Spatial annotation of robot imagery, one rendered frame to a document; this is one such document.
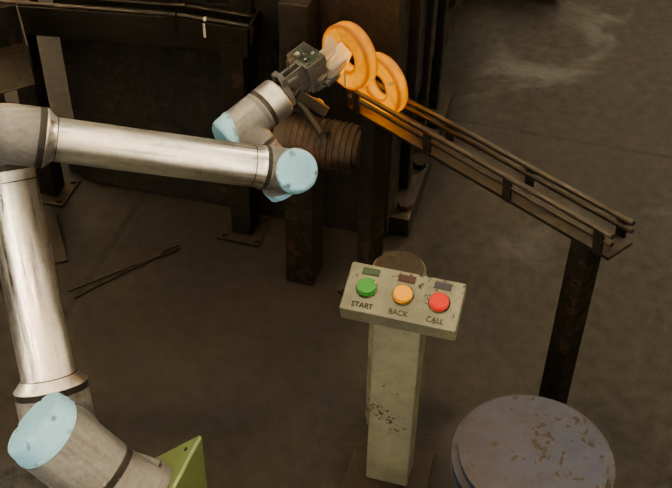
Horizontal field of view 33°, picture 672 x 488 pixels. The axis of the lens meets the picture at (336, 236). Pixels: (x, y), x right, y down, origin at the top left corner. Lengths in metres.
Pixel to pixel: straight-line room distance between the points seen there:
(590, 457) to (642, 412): 0.69
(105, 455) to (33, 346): 0.29
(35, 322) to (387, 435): 0.82
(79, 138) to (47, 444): 0.57
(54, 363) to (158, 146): 0.49
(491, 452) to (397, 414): 0.32
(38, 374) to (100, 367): 0.67
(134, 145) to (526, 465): 0.98
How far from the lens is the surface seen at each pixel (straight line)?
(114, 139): 2.19
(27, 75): 2.96
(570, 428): 2.33
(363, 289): 2.29
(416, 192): 3.36
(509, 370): 2.98
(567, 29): 4.31
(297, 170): 2.26
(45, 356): 2.33
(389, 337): 2.34
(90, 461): 2.18
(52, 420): 2.17
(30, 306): 2.32
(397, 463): 2.65
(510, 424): 2.32
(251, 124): 2.38
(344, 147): 2.79
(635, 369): 3.06
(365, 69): 2.50
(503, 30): 4.26
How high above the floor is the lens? 2.23
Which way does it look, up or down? 42 degrees down
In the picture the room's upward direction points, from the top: 1 degrees clockwise
